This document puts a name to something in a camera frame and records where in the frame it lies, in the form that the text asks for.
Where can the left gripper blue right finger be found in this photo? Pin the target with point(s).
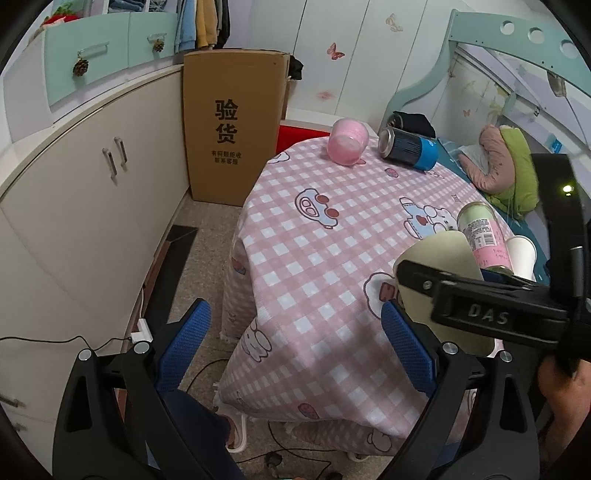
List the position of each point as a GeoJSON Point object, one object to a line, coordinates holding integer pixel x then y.
{"type": "Point", "coordinates": [413, 355]}

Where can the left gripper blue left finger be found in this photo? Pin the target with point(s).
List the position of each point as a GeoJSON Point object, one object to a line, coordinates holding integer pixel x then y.
{"type": "Point", "coordinates": [177, 343]}

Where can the pale green plastic cup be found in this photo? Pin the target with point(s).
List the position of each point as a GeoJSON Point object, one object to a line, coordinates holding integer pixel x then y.
{"type": "Point", "coordinates": [447, 251]}

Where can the white paper cup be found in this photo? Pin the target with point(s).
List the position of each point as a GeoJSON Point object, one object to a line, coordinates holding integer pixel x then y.
{"type": "Point", "coordinates": [523, 256]}

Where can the small pink cup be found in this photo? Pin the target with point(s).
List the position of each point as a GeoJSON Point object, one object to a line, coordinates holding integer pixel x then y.
{"type": "Point", "coordinates": [347, 142]}

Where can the person's right hand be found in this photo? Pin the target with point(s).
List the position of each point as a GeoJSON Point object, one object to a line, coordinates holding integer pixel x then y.
{"type": "Point", "coordinates": [569, 399]}

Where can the pink green labelled can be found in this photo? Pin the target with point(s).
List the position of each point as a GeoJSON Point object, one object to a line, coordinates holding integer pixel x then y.
{"type": "Point", "coordinates": [478, 222]}

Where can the pink checkered tablecloth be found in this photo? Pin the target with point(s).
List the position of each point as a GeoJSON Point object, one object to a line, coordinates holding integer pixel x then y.
{"type": "Point", "coordinates": [310, 267]}

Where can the green pink pillow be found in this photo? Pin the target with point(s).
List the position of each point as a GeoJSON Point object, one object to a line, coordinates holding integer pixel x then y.
{"type": "Point", "coordinates": [512, 183]}

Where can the white pillow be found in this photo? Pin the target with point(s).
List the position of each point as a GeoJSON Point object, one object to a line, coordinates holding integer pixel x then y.
{"type": "Point", "coordinates": [477, 155]}

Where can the cream floor cabinet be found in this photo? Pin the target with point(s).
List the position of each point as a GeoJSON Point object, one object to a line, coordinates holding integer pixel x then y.
{"type": "Point", "coordinates": [81, 224]}

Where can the blue black can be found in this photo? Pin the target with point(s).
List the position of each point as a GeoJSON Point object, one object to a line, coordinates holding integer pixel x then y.
{"type": "Point", "coordinates": [408, 149]}

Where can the folded dark clothes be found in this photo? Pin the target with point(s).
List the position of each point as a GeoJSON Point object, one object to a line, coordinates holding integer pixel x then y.
{"type": "Point", "coordinates": [413, 123]}

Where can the white board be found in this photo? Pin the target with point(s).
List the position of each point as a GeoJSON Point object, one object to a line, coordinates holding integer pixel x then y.
{"type": "Point", "coordinates": [327, 128]}

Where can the red box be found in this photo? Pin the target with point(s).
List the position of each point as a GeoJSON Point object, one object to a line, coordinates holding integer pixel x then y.
{"type": "Point", "coordinates": [290, 135]}

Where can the tall cardboard box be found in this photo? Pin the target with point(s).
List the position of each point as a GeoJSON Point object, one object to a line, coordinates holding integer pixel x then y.
{"type": "Point", "coordinates": [232, 107]}

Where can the white wardrobe with butterflies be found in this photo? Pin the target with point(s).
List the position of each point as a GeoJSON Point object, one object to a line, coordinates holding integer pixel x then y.
{"type": "Point", "coordinates": [356, 54]}

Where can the mint drawer unit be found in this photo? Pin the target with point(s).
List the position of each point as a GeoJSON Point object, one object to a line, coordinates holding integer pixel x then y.
{"type": "Point", "coordinates": [60, 67]}

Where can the hanging clothes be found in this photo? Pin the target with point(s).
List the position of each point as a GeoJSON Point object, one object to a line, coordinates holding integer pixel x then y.
{"type": "Point", "coordinates": [202, 25]}

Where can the red plush toy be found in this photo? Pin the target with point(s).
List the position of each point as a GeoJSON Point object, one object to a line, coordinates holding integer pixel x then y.
{"type": "Point", "coordinates": [64, 13]}

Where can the mint bunk bed frame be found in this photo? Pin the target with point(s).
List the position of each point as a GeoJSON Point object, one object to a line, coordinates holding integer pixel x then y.
{"type": "Point", "coordinates": [540, 44]}

